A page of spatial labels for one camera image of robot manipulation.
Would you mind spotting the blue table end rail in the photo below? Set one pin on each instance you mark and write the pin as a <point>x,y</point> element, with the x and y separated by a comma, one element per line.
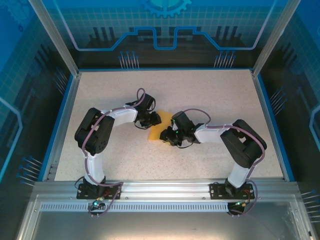
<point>162,68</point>

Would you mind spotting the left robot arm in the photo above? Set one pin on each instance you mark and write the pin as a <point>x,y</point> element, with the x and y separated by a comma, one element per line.
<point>95,132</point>

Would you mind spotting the aluminium base mounting beam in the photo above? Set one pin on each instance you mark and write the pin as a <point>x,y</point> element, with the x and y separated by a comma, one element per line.
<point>162,187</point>

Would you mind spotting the blue table side rail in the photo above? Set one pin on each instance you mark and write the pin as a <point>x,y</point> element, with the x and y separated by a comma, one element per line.
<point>273,125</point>
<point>60,127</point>

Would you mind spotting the aluminium frame post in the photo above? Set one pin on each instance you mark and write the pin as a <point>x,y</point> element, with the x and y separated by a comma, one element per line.
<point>272,37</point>
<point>57,40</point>

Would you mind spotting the right blue table side rail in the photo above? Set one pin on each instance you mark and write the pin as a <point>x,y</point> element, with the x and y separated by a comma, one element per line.
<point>273,125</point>

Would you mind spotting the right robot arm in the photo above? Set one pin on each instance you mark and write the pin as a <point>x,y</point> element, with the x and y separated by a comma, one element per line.
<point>247,150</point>

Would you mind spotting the yellow paper sheet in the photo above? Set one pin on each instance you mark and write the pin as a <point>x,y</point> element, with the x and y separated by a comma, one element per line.
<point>156,132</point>

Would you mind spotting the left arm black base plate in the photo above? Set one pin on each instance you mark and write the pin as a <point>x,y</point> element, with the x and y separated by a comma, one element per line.
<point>85,195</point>

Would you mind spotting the grey metal shelf plate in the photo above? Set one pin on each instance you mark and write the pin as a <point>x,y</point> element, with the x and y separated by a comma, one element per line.
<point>162,226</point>

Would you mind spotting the right aluminium frame post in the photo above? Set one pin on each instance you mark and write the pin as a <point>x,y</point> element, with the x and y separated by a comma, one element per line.
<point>272,37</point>

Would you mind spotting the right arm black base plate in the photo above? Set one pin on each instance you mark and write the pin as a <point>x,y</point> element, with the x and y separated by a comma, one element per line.
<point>217,191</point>

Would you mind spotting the left aluminium frame post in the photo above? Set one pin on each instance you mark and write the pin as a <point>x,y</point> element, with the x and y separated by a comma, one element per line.
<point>57,40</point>

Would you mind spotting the left blue table side rail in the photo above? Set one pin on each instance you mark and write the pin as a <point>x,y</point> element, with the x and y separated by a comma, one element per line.
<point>60,127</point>

